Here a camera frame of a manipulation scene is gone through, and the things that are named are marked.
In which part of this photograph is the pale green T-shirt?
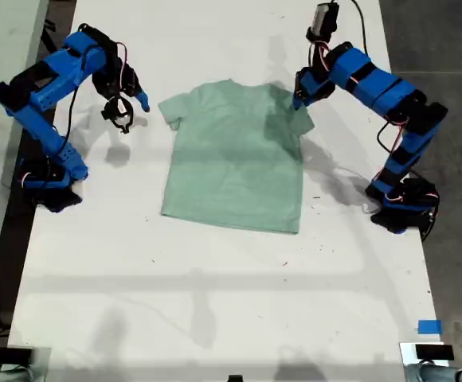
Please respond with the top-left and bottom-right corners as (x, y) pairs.
(158, 78), (315, 236)

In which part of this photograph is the blue tape patch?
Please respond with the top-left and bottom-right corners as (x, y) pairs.
(417, 319), (442, 335)

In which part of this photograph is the silver metal plate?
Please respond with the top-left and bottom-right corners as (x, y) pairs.
(398, 341), (451, 382)

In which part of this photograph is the small black box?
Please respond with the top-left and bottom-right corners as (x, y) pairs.
(415, 344), (455, 361)
(0, 347), (35, 365)

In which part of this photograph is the grey pipe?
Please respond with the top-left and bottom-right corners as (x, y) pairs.
(0, 365), (33, 382)
(408, 364), (462, 382)

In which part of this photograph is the black camera box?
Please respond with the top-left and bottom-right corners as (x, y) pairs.
(305, 1), (342, 44)
(100, 96), (135, 135)

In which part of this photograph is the black camera stalk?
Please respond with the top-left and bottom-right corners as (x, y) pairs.
(309, 39), (330, 75)

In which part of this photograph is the black camera cable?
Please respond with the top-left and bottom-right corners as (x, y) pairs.
(57, 41), (99, 154)
(336, 0), (371, 57)

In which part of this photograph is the black base cable loop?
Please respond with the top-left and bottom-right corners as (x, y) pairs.
(418, 190), (442, 244)

